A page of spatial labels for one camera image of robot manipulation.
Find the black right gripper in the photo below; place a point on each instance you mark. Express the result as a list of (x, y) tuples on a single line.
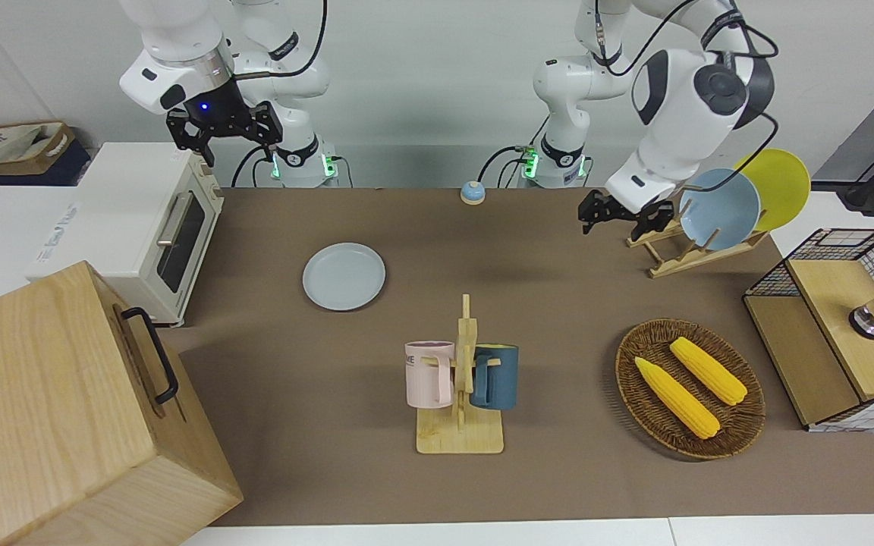
[(217, 110)]

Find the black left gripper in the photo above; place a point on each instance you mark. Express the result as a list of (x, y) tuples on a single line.
[(615, 209)]

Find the gray round plate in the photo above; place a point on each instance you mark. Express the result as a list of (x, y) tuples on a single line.
[(344, 277)]

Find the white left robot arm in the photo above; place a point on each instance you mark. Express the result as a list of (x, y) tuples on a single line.
[(680, 114)]

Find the wooden plate rack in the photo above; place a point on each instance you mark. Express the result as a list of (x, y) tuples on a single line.
[(680, 265)]

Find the light blue plate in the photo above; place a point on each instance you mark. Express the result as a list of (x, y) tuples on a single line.
[(721, 208)]

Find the yellow plate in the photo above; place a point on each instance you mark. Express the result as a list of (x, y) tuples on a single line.
[(782, 186)]

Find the brown table mat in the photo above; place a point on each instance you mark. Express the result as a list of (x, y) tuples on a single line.
[(558, 303)]

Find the white toaster oven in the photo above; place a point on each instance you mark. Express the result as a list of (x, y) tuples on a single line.
[(126, 182)]

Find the brown wicker tray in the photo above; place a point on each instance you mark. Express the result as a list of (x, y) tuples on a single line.
[(634, 379)]

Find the yellow corn cob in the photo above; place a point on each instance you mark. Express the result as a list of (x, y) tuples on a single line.
[(710, 371), (676, 398)]

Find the tan storage box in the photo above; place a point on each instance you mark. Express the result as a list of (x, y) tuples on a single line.
[(42, 155)]

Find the dark teal mug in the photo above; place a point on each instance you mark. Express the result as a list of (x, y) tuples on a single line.
[(501, 379)]

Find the pink mug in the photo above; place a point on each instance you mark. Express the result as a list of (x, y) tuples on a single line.
[(425, 379)]

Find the wooden mug rack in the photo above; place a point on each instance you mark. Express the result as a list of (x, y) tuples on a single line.
[(460, 440)]

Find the wooden drawer cabinet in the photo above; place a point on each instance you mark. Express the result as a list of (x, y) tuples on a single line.
[(42, 417)]

